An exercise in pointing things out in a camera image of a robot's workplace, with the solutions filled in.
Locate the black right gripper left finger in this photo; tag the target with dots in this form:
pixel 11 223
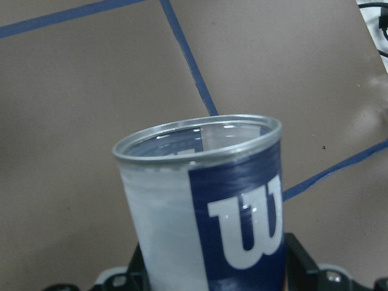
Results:
pixel 133 277

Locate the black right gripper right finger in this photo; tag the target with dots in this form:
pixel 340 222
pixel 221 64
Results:
pixel 303 273

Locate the clear Wilson tennis ball can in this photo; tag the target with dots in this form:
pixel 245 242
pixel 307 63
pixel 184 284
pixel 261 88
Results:
pixel 206 201

